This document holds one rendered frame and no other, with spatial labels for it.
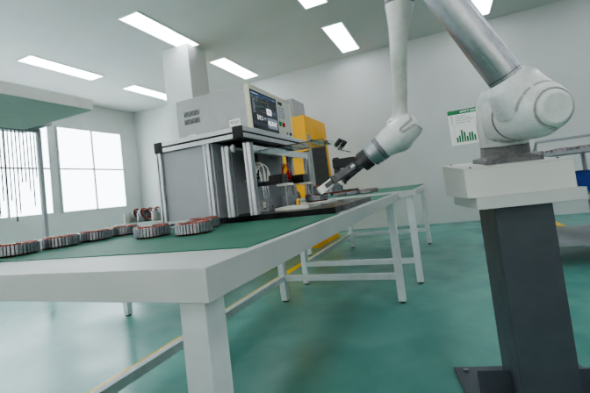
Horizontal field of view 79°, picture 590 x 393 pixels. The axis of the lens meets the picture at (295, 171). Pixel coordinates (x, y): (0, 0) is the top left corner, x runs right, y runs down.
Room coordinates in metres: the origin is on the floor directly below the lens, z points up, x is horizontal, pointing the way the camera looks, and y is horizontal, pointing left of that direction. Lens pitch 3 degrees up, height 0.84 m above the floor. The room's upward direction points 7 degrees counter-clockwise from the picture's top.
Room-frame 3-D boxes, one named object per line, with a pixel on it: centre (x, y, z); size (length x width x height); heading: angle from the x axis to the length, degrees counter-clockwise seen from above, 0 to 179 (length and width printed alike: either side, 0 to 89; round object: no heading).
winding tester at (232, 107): (1.76, 0.25, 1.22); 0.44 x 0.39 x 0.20; 157
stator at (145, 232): (1.16, 0.48, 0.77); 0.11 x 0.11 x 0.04
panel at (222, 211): (1.72, 0.19, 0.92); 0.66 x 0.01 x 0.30; 157
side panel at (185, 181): (1.47, 0.45, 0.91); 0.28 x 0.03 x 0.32; 67
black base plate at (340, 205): (1.63, -0.03, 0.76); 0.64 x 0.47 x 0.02; 157
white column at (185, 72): (5.61, 1.54, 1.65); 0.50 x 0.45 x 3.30; 67
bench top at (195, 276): (1.71, 0.18, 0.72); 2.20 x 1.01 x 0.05; 157
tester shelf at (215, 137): (1.74, 0.25, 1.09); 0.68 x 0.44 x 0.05; 157
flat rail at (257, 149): (1.66, 0.05, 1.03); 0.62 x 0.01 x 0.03; 157
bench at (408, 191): (3.89, -0.77, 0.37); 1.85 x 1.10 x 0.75; 157
